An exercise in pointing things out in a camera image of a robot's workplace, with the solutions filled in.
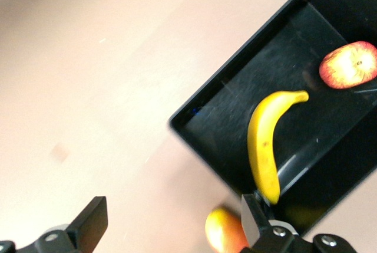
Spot black plastic box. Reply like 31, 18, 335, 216
167, 0, 377, 235

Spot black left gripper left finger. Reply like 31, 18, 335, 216
0, 196, 108, 253

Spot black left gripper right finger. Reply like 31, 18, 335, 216
240, 193, 359, 253

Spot yellow banana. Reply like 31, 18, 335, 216
246, 90, 310, 205

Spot red yellow apple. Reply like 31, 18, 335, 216
319, 40, 377, 90

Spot red yellow mango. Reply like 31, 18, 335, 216
204, 205, 250, 253

